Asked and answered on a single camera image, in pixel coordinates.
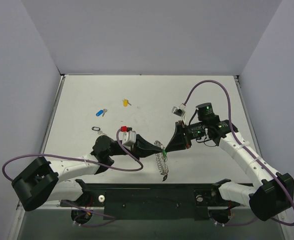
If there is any green tag key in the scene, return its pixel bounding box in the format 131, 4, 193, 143
162, 149, 167, 162

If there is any metal disc with keyrings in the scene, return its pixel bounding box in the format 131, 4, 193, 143
154, 140, 169, 176

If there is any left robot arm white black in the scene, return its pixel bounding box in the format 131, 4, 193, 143
12, 135, 162, 212

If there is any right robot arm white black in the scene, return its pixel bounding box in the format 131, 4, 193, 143
165, 102, 294, 221

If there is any blue tag key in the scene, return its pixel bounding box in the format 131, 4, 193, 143
96, 109, 108, 117

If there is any yellow tag key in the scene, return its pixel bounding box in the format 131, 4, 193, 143
122, 99, 131, 107

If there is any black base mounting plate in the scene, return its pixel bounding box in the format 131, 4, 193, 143
71, 183, 240, 222

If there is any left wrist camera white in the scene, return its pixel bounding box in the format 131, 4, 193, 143
120, 126, 137, 147

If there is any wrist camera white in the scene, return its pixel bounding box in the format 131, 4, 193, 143
120, 126, 137, 147
172, 103, 186, 124

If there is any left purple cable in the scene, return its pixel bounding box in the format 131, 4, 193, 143
2, 128, 144, 228

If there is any purple cable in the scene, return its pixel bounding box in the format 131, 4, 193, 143
2, 128, 144, 228
184, 79, 294, 227

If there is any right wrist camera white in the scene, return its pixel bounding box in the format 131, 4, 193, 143
172, 103, 186, 124

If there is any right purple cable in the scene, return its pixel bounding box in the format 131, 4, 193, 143
184, 79, 294, 227

